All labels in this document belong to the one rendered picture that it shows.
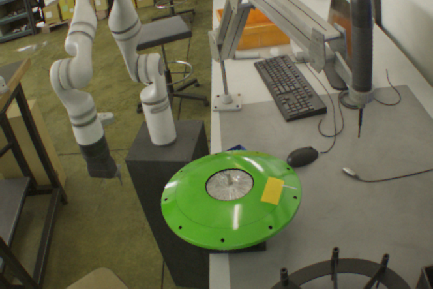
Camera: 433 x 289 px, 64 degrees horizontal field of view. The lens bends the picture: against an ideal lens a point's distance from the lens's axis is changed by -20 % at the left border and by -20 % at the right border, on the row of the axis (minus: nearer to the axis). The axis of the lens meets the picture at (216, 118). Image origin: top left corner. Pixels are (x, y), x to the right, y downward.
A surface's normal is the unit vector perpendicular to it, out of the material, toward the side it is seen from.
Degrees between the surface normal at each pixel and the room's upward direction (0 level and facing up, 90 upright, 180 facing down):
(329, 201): 0
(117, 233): 0
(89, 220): 0
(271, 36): 94
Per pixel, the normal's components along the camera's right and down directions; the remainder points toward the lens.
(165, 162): -0.15, 0.56
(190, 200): -0.35, -0.73
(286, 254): -0.13, -0.83
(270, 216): 0.12, -0.63
